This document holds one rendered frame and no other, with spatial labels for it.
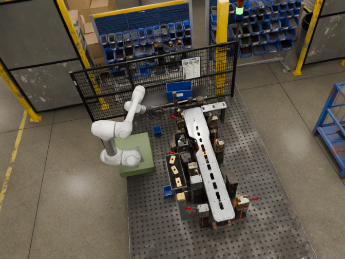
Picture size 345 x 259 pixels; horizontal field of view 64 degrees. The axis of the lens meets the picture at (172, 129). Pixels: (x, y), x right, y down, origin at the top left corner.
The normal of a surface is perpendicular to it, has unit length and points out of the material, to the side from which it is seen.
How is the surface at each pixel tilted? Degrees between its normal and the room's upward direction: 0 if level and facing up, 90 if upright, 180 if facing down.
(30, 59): 91
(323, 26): 90
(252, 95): 0
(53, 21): 90
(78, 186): 0
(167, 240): 0
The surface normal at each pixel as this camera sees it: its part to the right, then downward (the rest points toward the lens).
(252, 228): -0.10, -0.65
